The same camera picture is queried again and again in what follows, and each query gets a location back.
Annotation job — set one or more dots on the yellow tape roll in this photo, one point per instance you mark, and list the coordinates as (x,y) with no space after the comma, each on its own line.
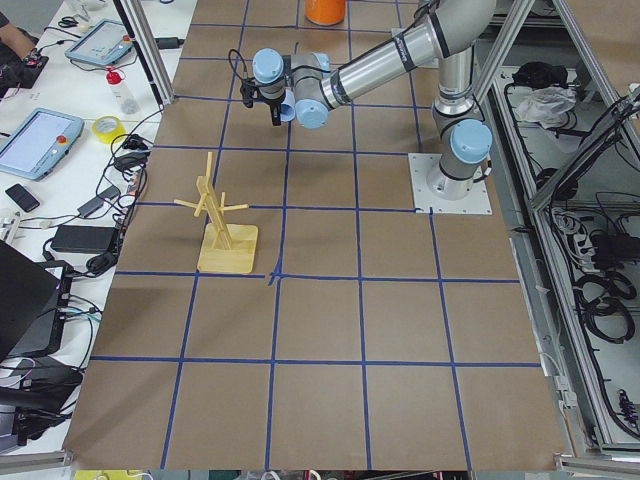
(108,129)

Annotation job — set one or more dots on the aluminium frame post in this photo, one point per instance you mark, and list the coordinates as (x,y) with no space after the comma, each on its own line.
(133,17)

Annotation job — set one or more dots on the black smartphone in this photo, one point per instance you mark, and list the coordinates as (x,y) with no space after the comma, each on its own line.
(22,198)

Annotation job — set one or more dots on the light blue plastic cup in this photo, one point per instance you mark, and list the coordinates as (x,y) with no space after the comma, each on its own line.
(287,107)

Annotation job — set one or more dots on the near teach pendant tablet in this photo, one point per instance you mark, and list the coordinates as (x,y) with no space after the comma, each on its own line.
(39,143)

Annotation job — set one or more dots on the crumpled white cloth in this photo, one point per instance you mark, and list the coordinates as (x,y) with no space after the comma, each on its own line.
(549,107)

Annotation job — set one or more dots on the far teach pendant tablet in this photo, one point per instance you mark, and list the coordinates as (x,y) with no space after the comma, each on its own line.
(105,44)

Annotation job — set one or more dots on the black power brick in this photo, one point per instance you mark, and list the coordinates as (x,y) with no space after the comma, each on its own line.
(83,239)

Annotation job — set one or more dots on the wooden mug tree stand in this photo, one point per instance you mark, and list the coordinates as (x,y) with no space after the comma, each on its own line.
(226,248)

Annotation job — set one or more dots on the orange cylindrical container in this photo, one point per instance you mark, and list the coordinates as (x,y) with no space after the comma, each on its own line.
(325,12)

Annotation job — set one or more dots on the red cap squeeze bottle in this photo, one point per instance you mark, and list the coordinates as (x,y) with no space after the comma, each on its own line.
(121,92)

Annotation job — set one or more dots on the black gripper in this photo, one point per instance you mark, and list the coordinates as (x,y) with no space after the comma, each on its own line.
(271,106)

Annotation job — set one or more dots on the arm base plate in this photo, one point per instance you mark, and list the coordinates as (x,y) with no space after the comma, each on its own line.
(434,193)

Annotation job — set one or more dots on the black laptop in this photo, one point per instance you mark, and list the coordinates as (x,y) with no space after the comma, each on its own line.
(33,295)

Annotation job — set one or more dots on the teach pendant tablet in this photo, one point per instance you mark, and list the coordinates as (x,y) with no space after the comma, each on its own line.
(39,143)
(105,44)

